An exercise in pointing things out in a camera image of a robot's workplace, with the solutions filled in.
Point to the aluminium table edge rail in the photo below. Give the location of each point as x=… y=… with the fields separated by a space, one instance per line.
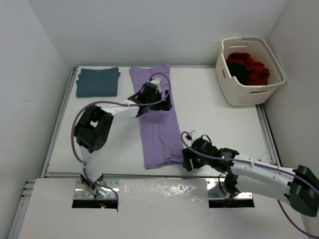
x=59 y=120

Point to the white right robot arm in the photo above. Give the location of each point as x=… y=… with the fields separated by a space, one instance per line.
x=298 y=187

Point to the blue t shirt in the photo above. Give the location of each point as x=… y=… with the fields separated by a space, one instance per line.
x=98 y=83

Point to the cream perforated laundry basket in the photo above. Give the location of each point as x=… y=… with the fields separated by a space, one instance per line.
x=237 y=94

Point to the red garment in basket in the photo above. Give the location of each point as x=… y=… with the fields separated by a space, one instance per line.
x=258 y=73

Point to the white front cover panel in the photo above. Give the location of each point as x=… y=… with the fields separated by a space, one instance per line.
x=152 y=209

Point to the lavender garment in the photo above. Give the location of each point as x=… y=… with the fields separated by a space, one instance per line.
x=159 y=130

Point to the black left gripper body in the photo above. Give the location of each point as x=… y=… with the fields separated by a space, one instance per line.
x=163 y=105

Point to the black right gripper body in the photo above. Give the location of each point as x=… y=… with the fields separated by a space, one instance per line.
x=197 y=162

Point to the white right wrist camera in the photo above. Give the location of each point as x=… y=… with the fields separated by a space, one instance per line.
x=192 y=136

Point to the black garment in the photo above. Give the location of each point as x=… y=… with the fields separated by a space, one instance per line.
x=239 y=71

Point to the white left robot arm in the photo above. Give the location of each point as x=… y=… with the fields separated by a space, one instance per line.
x=91 y=126

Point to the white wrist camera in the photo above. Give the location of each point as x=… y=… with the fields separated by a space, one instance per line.
x=192 y=136
x=157 y=82

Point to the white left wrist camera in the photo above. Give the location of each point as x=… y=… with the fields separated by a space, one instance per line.
x=157 y=82

